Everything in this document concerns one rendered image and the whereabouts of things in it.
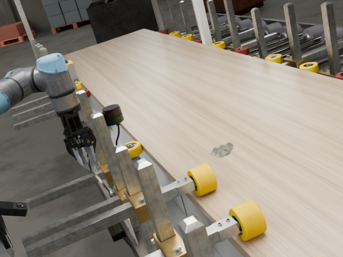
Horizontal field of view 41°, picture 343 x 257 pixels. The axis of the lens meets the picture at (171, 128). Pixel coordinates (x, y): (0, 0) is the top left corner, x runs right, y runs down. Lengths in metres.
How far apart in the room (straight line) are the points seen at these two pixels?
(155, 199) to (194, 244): 0.25
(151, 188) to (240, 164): 0.48
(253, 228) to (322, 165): 0.35
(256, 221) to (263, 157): 0.40
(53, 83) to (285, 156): 0.69
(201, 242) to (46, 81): 0.70
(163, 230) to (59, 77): 0.51
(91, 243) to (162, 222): 1.96
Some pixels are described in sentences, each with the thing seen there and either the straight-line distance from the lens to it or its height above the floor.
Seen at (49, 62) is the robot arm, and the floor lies 1.35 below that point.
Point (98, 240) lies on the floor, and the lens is 2.95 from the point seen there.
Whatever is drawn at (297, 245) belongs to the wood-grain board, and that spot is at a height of 0.90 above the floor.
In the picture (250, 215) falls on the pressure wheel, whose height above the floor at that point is 0.97.
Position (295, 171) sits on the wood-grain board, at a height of 0.90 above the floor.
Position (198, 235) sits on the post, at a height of 1.13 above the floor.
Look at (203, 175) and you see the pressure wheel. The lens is 1.25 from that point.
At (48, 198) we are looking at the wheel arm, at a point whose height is 0.84.
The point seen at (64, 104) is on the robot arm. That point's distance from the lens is 1.30.
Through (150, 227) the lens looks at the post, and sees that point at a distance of 1.31.
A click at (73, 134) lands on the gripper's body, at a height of 1.14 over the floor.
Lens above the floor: 1.56
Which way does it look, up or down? 22 degrees down
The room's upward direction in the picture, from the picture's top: 16 degrees counter-clockwise
